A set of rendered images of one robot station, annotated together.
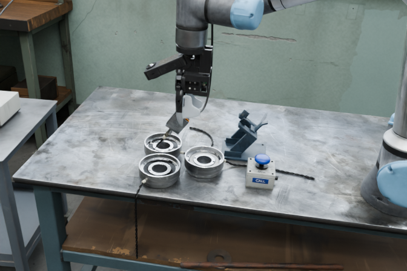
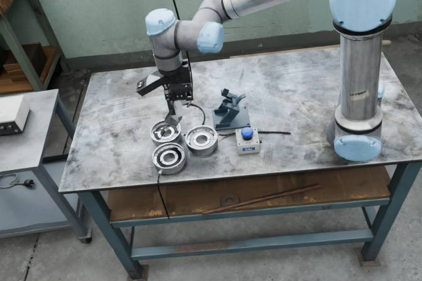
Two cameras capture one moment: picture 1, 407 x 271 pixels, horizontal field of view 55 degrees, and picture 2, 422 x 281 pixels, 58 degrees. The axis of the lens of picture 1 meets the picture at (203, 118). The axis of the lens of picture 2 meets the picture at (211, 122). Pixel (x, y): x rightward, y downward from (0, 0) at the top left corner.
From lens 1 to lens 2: 0.36 m
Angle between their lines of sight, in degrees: 18
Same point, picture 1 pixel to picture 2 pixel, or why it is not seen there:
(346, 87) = not seen: outside the picture
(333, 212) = (307, 162)
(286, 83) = not seen: outside the picture
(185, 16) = (160, 49)
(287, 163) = (267, 121)
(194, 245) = (208, 194)
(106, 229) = (138, 197)
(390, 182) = (343, 149)
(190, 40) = (169, 66)
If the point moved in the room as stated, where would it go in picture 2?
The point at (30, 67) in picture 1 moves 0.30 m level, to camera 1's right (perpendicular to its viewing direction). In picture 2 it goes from (15, 46) to (66, 38)
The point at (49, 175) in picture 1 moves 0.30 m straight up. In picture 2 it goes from (86, 182) to (48, 117)
